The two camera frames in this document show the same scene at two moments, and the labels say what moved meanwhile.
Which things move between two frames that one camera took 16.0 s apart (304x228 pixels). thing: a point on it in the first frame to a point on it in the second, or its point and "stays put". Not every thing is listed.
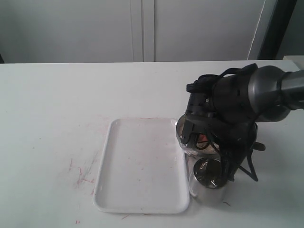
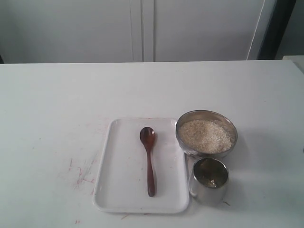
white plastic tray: x=143 y=169 stays put
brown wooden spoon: x=257 y=146 to x=147 y=136
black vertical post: x=276 y=29 stays put
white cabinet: x=34 y=31 stays put
